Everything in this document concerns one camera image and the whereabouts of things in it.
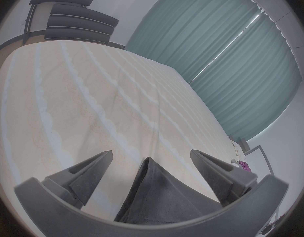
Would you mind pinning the purple satin garment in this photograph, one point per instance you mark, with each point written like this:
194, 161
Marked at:
244, 166

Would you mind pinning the black T-shirt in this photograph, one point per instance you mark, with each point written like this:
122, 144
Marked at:
161, 196

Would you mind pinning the black chest of drawers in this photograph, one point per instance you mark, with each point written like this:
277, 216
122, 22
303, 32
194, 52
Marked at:
80, 23

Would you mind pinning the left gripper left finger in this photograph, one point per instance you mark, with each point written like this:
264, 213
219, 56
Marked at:
90, 176

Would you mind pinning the blue-green curtain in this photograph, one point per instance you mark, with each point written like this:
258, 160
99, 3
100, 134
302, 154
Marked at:
186, 28
253, 83

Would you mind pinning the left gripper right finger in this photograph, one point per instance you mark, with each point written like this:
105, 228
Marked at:
216, 176

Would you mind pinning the white printed pillow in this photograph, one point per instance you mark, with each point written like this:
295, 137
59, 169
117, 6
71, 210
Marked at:
237, 148

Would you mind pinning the grey bedside table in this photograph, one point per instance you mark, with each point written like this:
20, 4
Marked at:
244, 144

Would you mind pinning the bed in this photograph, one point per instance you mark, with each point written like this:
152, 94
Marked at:
92, 95

